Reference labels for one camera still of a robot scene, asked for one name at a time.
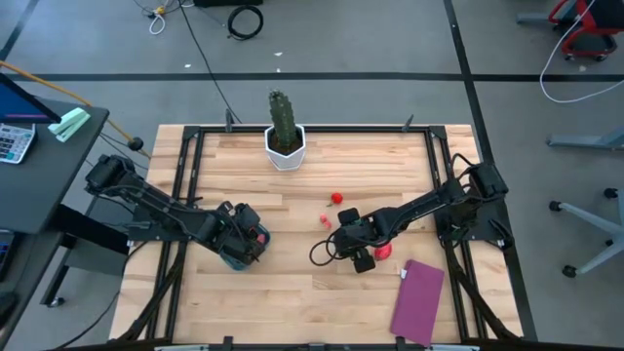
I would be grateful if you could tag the pink toy dragon fruit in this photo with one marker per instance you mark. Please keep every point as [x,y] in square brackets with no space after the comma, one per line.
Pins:
[385,252]

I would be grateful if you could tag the white calculator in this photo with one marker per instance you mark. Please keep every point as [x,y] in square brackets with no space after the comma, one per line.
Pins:
[14,142]

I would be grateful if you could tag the computer monitor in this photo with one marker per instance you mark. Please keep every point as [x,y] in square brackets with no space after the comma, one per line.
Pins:
[19,105]

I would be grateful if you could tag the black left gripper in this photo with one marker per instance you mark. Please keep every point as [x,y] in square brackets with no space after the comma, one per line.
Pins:
[236,248]

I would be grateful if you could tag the magenta cloth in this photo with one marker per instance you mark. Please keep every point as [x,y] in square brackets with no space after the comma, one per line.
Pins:
[417,302]

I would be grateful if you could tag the black desk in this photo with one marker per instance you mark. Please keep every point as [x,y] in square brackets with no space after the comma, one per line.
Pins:
[44,175]

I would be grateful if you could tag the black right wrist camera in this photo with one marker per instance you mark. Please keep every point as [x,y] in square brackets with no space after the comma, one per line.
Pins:
[364,261]

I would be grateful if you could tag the red and black chair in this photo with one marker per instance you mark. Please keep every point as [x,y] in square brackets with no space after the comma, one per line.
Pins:
[590,34]

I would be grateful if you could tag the grey wheeled chair base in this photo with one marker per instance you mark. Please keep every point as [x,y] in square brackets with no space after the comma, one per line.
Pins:
[592,222]

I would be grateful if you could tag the white plant pot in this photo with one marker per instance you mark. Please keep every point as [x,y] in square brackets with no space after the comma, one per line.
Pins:
[285,161]

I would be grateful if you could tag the mint green stapler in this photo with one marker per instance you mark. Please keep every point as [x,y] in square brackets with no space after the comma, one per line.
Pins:
[70,124]

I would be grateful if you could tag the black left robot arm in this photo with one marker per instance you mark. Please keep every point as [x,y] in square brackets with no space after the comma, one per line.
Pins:
[161,202]

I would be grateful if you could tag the green cactus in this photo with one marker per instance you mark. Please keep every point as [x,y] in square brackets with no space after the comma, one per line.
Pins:
[283,117]

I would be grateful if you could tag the red toy strawberry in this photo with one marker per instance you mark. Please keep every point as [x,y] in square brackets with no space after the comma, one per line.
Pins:
[337,198]

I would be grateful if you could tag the black aluminium table frame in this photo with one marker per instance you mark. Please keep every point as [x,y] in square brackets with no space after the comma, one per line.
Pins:
[341,129]

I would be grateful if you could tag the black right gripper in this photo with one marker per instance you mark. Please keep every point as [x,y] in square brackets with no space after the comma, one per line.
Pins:
[353,239]

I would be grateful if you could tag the teal plastic tupperware tub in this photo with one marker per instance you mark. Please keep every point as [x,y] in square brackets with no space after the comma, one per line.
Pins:
[237,267]

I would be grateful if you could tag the grey chair base leg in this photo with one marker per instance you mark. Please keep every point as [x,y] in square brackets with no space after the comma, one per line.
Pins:
[585,141]

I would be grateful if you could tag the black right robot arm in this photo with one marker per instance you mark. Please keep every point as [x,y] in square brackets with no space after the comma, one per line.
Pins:
[419,205]

